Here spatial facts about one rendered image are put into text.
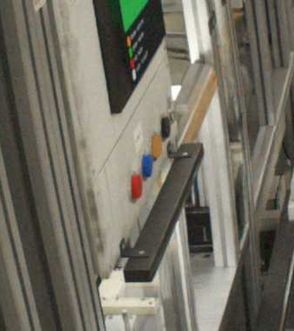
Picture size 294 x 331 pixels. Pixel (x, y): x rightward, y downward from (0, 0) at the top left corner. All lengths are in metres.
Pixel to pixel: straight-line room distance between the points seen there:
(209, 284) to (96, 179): 0.93
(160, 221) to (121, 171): 0.10
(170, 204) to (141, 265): 0.16
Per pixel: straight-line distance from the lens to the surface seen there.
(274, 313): 2.49
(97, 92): 1.29
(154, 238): 1.40
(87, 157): 1.25
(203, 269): 2.23
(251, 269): 2.43
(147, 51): 1.43
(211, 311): 2.09
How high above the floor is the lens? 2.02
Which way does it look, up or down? 22 degrees down
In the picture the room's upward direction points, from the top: 9 degrees counter-clockwise
